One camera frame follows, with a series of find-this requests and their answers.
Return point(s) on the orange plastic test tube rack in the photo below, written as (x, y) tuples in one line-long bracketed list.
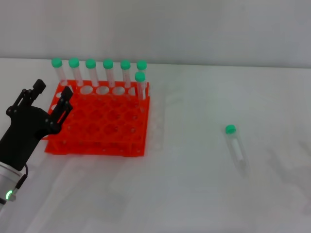
[(102, 121)]

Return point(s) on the green-capped clear test tube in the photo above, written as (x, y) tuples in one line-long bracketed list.
[(141, 64), (108, 63), (56, 62), (140, 76), (90, 63), (125, 64), (230, 129), (73, 62)]

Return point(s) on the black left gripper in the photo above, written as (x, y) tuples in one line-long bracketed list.
[(22, 131)]

